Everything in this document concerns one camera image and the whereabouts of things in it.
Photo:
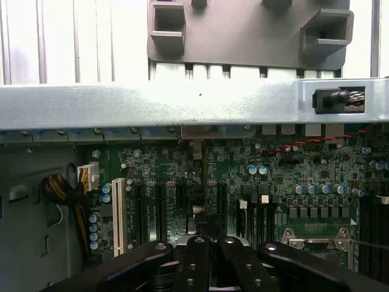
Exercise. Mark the thin metal locking lever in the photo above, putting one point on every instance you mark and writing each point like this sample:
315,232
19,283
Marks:
370,244

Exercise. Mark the long black expansion slot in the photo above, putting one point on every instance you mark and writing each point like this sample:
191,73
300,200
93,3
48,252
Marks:
161,213
140,213

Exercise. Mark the open black PC case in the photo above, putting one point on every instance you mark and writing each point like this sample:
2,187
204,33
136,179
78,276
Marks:
152,103

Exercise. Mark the white power connector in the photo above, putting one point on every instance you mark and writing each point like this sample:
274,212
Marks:
89,176

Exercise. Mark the grey plastic parts rack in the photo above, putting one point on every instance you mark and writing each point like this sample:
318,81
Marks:
243,36

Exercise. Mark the CPU socket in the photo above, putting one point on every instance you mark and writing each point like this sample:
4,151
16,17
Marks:
316,240

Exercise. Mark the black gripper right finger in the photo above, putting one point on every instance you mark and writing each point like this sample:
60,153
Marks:
243,267

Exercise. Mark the green Dell motherboard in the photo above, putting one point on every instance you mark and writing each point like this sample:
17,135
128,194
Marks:
304,170

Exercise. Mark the silver power supply unit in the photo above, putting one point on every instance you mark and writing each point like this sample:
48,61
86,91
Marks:
24,213

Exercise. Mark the white expansion slot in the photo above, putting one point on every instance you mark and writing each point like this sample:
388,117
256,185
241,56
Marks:
118,219

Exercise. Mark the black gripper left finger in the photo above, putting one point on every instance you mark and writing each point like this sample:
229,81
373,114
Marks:
191,267

